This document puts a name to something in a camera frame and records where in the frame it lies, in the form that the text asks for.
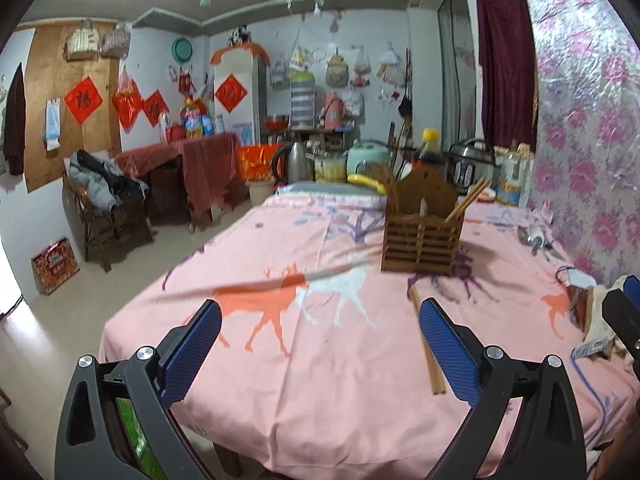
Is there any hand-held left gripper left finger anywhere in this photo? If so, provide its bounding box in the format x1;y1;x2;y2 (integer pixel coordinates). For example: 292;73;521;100
55;299;222;480

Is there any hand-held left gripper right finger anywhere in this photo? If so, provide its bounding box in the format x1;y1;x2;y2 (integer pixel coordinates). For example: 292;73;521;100
419;297;587;480

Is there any light wooden chopstick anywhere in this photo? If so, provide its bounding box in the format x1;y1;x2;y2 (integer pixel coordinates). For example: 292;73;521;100
445;178;486;223
413;287;447;395
457;182;491;213
409;286;441;396

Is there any wooden slatted chopstick holder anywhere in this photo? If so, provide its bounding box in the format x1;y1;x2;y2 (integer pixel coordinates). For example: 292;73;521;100
381;166;466;276

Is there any beige crumpled cloth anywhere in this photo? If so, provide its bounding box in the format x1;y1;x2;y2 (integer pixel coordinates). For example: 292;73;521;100
570;285;626;346

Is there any small white packet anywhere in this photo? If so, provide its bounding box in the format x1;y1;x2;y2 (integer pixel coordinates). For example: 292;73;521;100
572;337;615;361

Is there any green printed box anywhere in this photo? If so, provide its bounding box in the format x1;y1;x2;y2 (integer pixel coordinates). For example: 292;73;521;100
114;396;168;480

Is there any white and metal tool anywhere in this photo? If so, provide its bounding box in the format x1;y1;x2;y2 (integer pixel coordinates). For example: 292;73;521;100
517;225;555;256

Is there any pink deer print sheet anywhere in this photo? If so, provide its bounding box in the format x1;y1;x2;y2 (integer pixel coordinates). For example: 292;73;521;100
99;192;640;466

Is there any wooden chair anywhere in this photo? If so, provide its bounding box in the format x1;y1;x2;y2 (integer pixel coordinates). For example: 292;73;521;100
62;170;153;272

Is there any red patterned gift box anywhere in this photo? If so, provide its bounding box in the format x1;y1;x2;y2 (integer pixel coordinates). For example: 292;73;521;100
31;237;81;295

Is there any clear plastic oil jug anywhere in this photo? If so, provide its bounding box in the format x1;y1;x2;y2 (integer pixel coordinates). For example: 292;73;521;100
495;145;533;208

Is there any pale plastic bucket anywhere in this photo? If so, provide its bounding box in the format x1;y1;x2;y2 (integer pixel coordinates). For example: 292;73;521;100
245;179;277;206

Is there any table with red cloth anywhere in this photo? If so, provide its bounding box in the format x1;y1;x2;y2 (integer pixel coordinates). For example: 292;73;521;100
115;132;241;226

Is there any silver pressure cooker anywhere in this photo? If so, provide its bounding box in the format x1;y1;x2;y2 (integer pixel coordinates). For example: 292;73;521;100
447;137;496;191

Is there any pile of dark clothes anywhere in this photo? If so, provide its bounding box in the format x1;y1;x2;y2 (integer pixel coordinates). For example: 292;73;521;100
65;149;151;211

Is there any yellow plastic scoop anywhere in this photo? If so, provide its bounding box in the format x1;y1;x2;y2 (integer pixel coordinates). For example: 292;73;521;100
347;174;387;194

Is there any red shopping bag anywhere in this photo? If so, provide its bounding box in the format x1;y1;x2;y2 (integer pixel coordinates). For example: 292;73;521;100
236;144;286;183

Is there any grey blue pillow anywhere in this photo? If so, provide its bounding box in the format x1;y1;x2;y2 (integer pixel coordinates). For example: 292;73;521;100
275;180;388;207

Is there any stainless steel kettle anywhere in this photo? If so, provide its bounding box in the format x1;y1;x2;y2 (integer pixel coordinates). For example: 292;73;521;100
272;141;313;186

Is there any light green rice cooker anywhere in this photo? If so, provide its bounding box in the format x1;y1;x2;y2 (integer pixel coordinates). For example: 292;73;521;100
346;140;391;181

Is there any white pot with yellow contents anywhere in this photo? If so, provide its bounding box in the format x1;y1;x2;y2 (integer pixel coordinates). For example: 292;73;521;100
314;152;348;183

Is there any large orange drink bottle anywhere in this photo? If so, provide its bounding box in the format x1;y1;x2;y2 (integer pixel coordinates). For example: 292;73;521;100
181;97;206;138

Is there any small red square paper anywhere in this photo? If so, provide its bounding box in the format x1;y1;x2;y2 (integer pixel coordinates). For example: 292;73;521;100
142;90;168;128

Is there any red hanging knot decoration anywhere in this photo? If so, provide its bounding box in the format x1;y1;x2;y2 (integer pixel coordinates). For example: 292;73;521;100
112;72;143;133

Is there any red square paper on fridge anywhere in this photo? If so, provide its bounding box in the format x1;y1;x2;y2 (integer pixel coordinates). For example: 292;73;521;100
215;74;248;113

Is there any maroon curtain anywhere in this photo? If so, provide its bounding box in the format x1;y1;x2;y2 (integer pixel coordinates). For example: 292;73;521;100
475;0;538;153

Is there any white blue hanging towel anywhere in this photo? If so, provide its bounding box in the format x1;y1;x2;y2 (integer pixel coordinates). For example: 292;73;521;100
44;99;62;152

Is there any pink thermos jug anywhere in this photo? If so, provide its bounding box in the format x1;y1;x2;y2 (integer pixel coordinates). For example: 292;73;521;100
322;92;346;131

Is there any grey striped stacked container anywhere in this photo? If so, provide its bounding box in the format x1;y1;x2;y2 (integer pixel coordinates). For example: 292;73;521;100
290;71;316;131

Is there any large red square paper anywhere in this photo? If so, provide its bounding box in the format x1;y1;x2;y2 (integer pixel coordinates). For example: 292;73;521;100
64;77;103;125

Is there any white fridge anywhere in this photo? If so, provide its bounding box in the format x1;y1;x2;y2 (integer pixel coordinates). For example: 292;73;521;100
212;47;268;143

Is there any hanging plastic bag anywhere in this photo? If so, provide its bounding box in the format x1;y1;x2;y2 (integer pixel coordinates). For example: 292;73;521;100
289;42;312;73
377;50;407;86
351;47;372;88
272;55;292;92

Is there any dark hanging coat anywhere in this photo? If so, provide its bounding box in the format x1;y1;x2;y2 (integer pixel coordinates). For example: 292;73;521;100
2;62;28;177

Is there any teal round plate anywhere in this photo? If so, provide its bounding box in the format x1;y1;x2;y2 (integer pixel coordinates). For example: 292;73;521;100
171;37;195;63

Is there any orange fridge cover cloth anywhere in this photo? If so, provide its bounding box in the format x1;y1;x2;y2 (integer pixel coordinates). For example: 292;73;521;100
210;42;272;67

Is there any hanging yellow bag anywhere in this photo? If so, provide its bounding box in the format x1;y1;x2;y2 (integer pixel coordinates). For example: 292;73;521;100
325;52;349;88

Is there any woven hanging handbag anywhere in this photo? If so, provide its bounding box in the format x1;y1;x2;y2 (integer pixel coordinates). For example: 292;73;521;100
62;19;101;62
100;22;133;58

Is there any ceiling light fixture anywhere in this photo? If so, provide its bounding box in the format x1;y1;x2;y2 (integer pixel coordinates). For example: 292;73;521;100
286;0;326;16

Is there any white charger with cable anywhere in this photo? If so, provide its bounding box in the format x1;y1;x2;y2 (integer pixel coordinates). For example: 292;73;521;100
556;265;594;289

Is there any wooden wall board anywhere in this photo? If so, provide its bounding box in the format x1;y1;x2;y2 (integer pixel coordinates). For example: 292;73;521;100
24;22;125;193

